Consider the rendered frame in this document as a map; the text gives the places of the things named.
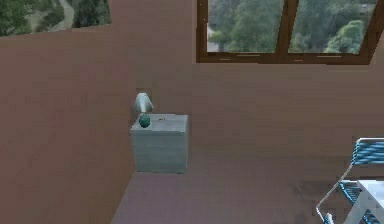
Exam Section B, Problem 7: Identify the grey bedside cabinet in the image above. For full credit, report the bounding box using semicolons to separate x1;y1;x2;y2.
129;113;189;175

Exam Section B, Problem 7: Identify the green table lamp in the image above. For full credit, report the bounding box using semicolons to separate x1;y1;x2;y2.
133;92;155;129

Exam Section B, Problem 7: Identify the brown framed window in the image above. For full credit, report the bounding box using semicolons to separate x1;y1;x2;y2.
195;0;384;66

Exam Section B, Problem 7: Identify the blue strapped folding chair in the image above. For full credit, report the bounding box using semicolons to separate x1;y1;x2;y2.
315;136;384;224

